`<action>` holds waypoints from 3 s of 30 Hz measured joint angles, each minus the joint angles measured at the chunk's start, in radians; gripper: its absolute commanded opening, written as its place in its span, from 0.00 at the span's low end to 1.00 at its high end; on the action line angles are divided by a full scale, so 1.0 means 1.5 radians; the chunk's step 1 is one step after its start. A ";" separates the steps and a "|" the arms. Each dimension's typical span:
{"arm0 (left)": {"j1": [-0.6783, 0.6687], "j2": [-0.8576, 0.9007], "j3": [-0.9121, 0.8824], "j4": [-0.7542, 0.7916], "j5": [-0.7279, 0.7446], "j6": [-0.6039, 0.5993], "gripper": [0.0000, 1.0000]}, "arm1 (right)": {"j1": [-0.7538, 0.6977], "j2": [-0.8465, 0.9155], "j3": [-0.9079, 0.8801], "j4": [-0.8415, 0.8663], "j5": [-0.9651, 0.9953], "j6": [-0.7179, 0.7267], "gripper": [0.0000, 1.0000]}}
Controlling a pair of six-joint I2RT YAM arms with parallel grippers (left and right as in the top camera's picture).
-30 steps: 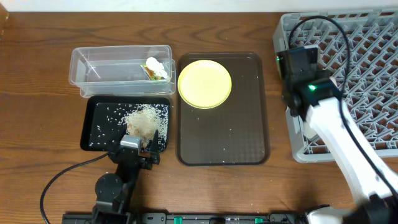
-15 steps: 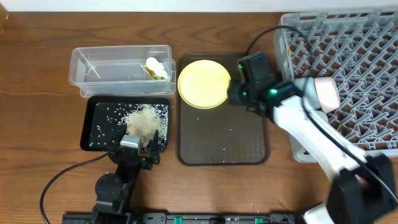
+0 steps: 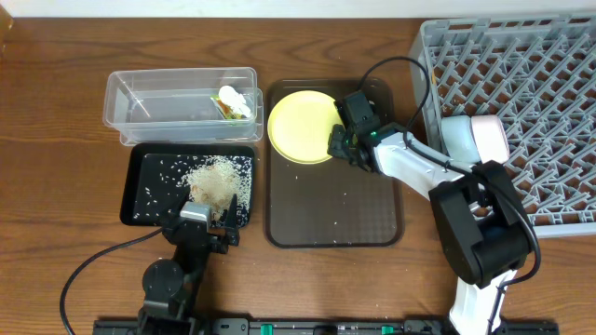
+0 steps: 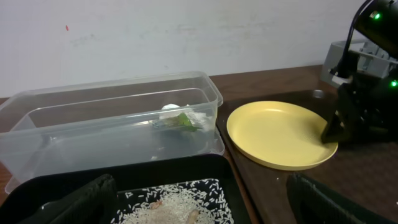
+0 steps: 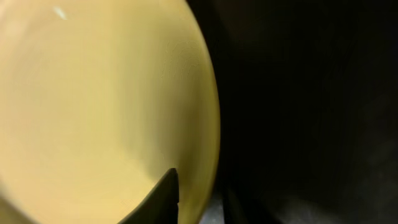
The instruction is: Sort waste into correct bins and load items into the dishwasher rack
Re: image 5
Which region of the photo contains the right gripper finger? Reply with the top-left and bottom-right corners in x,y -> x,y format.
119,168 -> 179,224

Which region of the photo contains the yellow plate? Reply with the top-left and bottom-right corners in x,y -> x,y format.
1,0 -> 220,223

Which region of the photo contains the dark brown serving tray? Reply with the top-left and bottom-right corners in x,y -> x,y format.
189,0 -> 397,223

